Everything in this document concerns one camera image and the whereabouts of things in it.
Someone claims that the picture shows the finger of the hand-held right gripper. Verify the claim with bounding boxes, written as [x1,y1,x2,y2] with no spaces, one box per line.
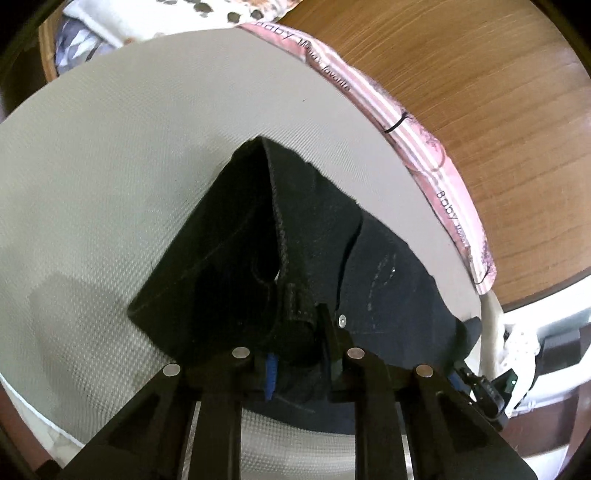
[447,367,481,402]

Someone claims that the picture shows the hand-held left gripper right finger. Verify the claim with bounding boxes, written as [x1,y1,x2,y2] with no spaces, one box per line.
[318,304,539,480]

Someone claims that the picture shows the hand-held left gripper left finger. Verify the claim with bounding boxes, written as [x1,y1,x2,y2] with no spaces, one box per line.
[60,347,279,480]

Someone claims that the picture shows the black pants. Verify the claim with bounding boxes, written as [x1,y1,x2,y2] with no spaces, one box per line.
[127,135,483,437]

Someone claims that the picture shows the pink striped bed sheet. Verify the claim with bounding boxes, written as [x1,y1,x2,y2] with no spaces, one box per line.
[235,21,497,296]

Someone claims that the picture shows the grey woven bed mat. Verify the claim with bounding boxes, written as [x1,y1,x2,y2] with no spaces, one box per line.
[0,28,483,462]

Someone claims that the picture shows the wooden headboard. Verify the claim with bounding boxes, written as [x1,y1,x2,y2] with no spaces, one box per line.
[277,0,591,315]

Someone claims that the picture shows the floral pillow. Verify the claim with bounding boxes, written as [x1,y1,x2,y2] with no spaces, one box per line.
[65,0,301,47]

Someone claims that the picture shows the grey white patterned cloth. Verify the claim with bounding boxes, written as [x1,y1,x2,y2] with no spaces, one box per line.
[54,17,114,77]

